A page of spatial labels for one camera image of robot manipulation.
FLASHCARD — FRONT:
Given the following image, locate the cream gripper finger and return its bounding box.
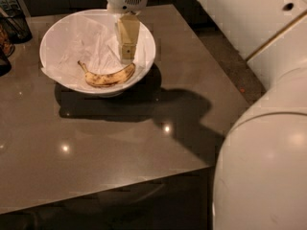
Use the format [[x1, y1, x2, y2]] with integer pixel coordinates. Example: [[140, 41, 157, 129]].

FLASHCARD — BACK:
[[115, 13, 140, 62]]

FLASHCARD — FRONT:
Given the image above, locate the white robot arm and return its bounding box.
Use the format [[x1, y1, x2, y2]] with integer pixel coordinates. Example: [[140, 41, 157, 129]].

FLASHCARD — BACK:
[[197, 0, 307, 230]]

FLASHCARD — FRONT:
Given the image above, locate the black wire mesh basket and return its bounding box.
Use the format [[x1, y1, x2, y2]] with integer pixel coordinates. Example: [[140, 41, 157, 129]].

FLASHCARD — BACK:
[[0, 10, 33, 44]]

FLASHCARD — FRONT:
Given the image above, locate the spotted yellow banana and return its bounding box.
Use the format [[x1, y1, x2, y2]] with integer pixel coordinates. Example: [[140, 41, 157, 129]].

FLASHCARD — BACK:
[[78, 61, 136, 87]]

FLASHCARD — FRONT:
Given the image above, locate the white paper liner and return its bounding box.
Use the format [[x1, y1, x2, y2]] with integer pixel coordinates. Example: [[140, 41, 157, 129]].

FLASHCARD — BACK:
[[39, 10, 155, 96]]

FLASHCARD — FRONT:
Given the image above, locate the dark object at left edge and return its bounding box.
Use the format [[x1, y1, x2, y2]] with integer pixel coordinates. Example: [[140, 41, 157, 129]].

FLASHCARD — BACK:
[[0, 24, 15, 77]]

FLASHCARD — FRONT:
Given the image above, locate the white bowl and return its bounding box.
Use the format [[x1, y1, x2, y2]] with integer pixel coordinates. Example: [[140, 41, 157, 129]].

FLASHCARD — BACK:
[[39, 10, 156, 97]]

